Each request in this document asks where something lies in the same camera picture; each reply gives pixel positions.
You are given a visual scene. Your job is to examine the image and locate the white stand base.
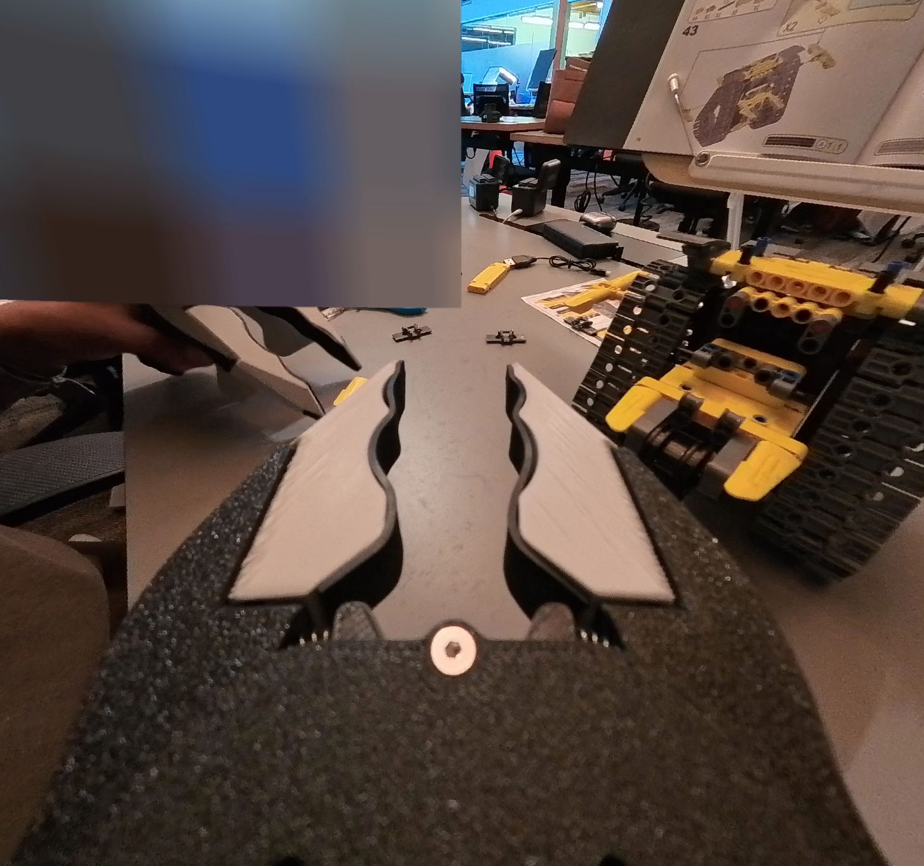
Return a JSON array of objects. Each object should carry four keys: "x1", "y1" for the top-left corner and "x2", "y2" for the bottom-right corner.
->
[{"x1": 641, "y1": 72, "x2": 924, "y2": 247}]

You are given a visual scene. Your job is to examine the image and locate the person's left hand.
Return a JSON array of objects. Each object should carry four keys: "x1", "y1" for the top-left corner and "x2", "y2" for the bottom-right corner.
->
[{"x1": 0, "y1": 301, "x2": 215, "y2": 376}]

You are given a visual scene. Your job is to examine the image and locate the black office chair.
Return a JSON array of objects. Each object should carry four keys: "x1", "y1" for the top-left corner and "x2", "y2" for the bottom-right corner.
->
[{"x1": 0, "y1": 431, "x2": 127, "y2": 522}]

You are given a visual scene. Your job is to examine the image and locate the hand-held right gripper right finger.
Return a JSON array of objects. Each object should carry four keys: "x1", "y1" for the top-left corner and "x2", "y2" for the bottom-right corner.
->
[{"x1": 505, "y1": 362, "x2": 687, "y2": 633}]

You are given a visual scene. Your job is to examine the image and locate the yellow black tracked toy vehicle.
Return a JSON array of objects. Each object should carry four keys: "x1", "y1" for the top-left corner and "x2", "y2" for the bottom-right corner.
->
[{"x1": 556, "y1": 234, "x2": 924, "y2": 582}]

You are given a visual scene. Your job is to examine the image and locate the brown cardboard box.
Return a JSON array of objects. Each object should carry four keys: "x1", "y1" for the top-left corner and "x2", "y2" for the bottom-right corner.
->
[{"x1": 545, "y1": 57, "x2": 594, "y2": 135}]

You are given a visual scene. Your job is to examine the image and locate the black battery charger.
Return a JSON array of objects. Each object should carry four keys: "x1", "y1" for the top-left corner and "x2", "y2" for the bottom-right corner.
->
[
  {"x1": 469, "y1": 162, "x2": 518, "y2": 212},
  {"x1": 511, "y1": 158, "x2": 563, "y2": 218}
]

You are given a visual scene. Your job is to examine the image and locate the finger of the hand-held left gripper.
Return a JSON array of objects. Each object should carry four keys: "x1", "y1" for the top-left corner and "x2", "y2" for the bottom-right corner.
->
[
  {"x1": 237, "y1": 306, "x2": 363, "y2": 370},
  {"x1": 182, "y1": 306, "x2": 327, "y2": 419}
]

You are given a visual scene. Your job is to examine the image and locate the instruction booklet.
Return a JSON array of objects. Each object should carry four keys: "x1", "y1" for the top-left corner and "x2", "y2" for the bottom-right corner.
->
[{"x1": 521, "y1": 280, "x2": 638, "y2": 348}]

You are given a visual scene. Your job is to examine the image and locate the open instruction manual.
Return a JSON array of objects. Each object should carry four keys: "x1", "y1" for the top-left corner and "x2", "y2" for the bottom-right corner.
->
[{"x1": 641, "y1": 0, "x2": 924, "y2": 168}]

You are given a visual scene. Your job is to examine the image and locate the brown top office desk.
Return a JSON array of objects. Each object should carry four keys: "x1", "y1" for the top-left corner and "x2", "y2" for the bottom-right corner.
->
[{"x1": 462, "y1": 115, "x2": 580, "y2": 182}]

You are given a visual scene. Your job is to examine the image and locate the black box device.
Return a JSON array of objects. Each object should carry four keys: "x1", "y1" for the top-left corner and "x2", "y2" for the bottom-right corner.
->
[{"x1": 541, "y1": 220, "x2": 622, "y2": 259}]

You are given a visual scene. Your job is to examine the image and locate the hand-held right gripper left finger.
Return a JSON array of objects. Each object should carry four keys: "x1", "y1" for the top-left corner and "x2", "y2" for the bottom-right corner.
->
[{"x1": 227, "y1": 359, "x2": 407, "y2": 637}]

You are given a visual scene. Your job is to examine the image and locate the dark grey panel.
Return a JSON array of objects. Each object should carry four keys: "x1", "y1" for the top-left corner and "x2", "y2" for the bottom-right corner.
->
[{"x1": 565, "y1": 0, "x2": 896, "y2": 154}]

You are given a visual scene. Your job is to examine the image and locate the black usb cable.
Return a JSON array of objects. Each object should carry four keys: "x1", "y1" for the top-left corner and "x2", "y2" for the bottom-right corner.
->
[{"x1": 501, "y1": 254, "x2": 612, "y2": 279}]

